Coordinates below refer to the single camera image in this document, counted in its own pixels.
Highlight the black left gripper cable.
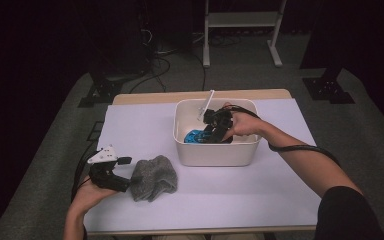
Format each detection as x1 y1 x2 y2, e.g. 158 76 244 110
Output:
70 139 98 203

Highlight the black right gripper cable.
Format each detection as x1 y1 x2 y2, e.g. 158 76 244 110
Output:
226 104 343 168

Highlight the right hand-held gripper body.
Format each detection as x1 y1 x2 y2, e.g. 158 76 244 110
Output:
197 88 234 133

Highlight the person's black shirt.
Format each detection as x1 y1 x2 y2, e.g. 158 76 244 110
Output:
314 185 384 240

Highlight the black floor cable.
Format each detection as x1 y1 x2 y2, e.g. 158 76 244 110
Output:
193 51 208 92
128 54 173 95

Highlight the blue toy car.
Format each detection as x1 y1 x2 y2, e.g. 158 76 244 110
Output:
183 129 234 145

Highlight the wooden table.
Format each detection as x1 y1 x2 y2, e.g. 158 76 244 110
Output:
85 88 318 237

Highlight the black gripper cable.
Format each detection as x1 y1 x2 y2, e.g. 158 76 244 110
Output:
70 139 98 203
226 104 343 168

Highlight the white plastic bin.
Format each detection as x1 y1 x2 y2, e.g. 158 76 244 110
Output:
172 98 263 168

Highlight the white metal stand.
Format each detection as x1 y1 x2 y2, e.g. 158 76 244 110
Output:
202 0 288 69

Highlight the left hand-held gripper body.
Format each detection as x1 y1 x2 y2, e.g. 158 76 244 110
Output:
87 144 128 193

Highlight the white table sheet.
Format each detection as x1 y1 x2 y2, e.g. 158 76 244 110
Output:
83 98 323 233

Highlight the dark curtain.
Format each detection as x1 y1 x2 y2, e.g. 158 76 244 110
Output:
299 0 384 141

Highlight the grey fluffy cloth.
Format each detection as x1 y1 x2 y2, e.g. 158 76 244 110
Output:
129 154 179 203

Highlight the person's left hand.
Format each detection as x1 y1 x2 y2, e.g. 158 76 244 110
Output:
68 181 122 218

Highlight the dark equipment box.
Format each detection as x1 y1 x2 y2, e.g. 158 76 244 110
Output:
89 0 154 76

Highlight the person's right hand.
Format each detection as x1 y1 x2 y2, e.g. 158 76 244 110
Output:
221 101 270 142

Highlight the black stand base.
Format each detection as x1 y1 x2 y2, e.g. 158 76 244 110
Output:
301 68 356 105
77 71 125 109

